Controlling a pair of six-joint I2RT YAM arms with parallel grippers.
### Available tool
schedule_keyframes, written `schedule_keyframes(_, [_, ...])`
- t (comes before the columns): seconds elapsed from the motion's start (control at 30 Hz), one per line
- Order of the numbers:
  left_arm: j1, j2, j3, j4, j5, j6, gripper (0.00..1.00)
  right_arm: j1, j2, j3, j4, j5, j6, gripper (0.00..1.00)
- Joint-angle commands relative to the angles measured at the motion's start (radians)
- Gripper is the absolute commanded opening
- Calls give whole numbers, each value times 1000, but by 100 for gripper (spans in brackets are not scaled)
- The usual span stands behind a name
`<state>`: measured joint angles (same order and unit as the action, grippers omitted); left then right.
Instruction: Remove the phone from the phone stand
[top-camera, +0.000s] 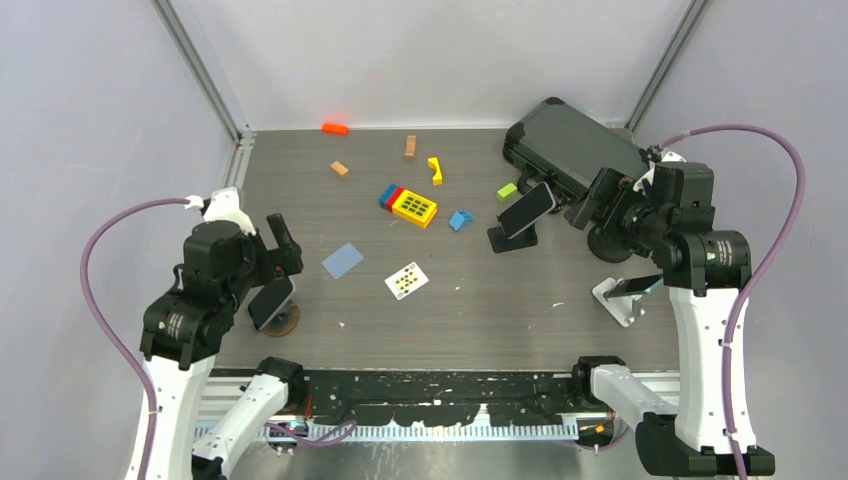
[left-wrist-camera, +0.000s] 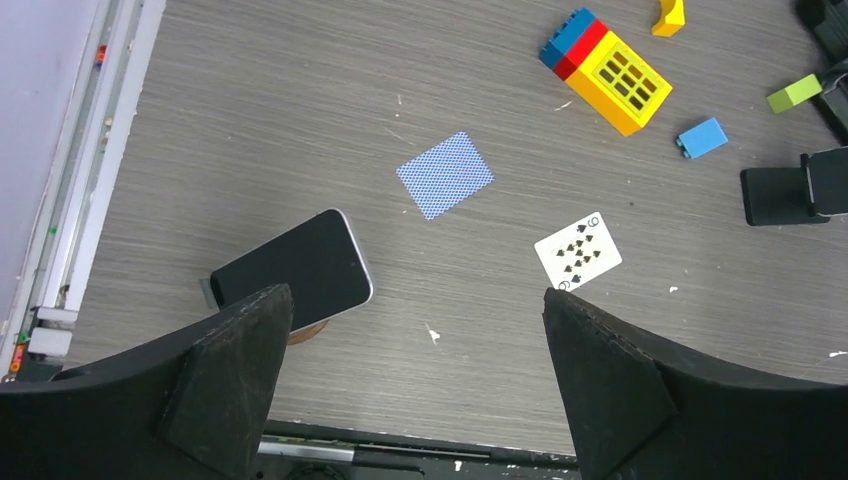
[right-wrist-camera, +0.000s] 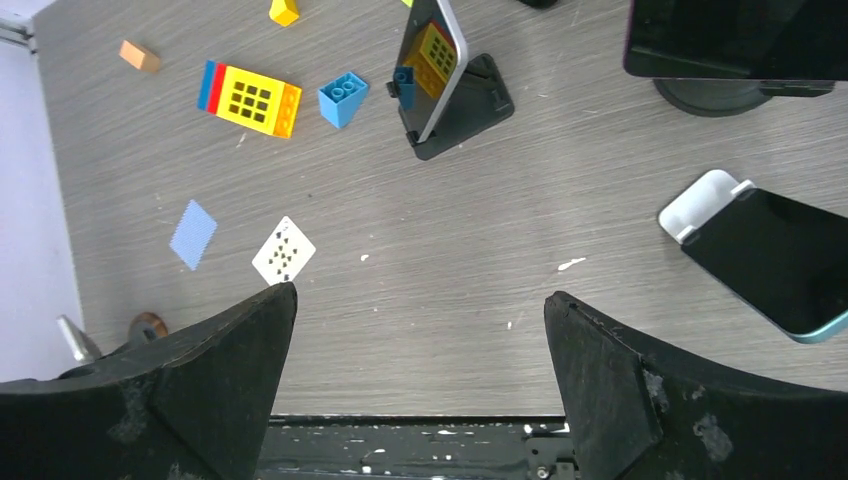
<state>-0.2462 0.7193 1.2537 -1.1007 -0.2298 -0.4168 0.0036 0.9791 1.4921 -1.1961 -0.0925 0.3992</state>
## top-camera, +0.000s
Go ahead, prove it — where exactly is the white-edged phone black screen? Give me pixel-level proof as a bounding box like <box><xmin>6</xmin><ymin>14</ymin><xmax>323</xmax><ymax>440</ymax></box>
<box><xmin>498</xmin><ymin>183</ymin><xmax>557</xmax><ymax>238</ymax></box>

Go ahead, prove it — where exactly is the nine of spades card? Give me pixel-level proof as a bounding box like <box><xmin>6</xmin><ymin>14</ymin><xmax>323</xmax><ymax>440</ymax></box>
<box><xmin>384</xmin><ymin>262</ymin><xmax>429</xmax><ymax>300</ymax></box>

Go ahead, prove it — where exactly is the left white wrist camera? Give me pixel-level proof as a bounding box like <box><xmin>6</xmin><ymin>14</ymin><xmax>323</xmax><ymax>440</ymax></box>
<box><xmin>185</xmin><ymin>187</ymin><xmax>257</xmax><ymax>236</ymax></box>

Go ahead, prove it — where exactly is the silver phone black screen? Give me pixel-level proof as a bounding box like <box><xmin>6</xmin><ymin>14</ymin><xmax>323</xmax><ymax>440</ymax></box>
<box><xmin>247</xmin><ymin>277</ymin><xmax>295</xmax><ymax>331</ymax></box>

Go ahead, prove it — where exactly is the black round-base pole stand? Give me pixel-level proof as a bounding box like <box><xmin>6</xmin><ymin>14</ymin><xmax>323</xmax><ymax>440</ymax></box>
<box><xmin>587</xmin><ymin>224</ymin><xmax>634</xmax><ymax>264</ymax></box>

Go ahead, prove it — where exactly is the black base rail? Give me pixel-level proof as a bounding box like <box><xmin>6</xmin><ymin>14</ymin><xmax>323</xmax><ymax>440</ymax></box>
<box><xmin>270</xmin><ymin>369</ymin><xmax>624</xmax><ymax>442</ymax></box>

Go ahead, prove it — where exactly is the yellow red blue block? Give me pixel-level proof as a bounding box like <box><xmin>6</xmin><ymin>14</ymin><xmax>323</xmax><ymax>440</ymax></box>
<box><xmin>379</xmin><ymin>184</ymin><xmax>438</xmax><ymax>228</ymax></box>

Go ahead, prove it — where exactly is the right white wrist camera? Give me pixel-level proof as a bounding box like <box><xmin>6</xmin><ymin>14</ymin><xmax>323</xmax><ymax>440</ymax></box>
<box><xmin>637</xmin><ymin>145</ymin><xmax>686</xmax><ymax>185</ymax></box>

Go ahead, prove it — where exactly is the tan wooden block upright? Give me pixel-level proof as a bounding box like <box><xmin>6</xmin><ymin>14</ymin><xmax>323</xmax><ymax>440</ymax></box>
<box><xmin>404</xmin><ymin>135</ymin><xmax>417</xmax><ymax>159</ymax></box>

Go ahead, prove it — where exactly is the black folding phone stand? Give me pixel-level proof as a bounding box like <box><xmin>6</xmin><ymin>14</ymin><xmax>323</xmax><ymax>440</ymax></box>
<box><xmin>487</xmin><ymin>224</ymin><xmax>538</xmax><ymax>254</ymax></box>

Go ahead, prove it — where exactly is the round wooden phone stand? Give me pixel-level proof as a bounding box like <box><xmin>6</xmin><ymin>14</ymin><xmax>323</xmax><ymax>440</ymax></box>
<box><xmin>261</xmin><ymin>300</ymin><xmax>300</xmax><ymax>338</ymax></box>

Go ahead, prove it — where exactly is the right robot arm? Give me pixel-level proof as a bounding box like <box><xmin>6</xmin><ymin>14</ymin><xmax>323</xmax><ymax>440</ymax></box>
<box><xmin>566</xmin><ymin>162</ymin><xmax>776</xmax><ymax>478</ymax></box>

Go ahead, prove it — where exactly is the orange red block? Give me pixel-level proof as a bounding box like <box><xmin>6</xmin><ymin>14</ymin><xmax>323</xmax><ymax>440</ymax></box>
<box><xmin>321</xmin><ymin>123</ymin><xmax>349</xmax><ymax>136</ymax></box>

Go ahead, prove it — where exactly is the white metal phone stand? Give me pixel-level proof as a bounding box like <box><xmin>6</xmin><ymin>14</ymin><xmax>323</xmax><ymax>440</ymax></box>
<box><xmin>591</xmin><ymin>278</ymin><xmax>646</xmax><ymax>328</ymax></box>

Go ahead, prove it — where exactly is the teal-edged phone black screen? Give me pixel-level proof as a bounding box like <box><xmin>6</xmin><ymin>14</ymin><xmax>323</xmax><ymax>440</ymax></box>
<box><xmin>604</xmin><ymin>274</ymin><xmax>663</xmax><ymax>298</ymax></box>

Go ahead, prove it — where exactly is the black hard case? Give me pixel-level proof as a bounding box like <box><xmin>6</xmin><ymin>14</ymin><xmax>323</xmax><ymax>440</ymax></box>
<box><xmin>502</xmin><ymin>97</ymin><xmax>649</xmax><ymax>211</ymax></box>

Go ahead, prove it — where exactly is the small blue block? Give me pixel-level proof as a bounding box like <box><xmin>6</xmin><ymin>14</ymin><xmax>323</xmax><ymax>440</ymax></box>
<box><xmin>449</xmin><ymin>210</ymin><xmax>474</xmax><ymax>232</ymax></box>

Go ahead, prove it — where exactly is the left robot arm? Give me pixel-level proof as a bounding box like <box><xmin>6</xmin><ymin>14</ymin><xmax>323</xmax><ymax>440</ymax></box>
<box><xmin>127</xmin><ymin>213</ymin><xmax>308</xmax><ymax>479</ymax></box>

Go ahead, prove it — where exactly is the green block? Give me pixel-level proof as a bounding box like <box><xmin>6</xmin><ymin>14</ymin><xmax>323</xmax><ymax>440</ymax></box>
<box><xmin>496</xmin><ymin>183</ymin><xmax>518</xmax><ymax>202</ymax></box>

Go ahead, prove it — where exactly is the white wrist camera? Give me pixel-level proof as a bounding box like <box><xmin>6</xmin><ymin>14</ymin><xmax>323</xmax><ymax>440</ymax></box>
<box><xmin>637</xmin><ymin>145</ymin><xmax>686</xmax><ymax>185</ymax></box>
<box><xmin>185</xmin><ymin>187</ymin><xmax>257</xmax><ymax>236</ymax></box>

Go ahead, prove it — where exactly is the yellow curved block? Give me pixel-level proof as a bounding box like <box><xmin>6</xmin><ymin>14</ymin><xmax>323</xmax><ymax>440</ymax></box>
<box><xmin>427</xmin><ymin>157</ymin><xmax>443</xmax><ymax>186</ymax></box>

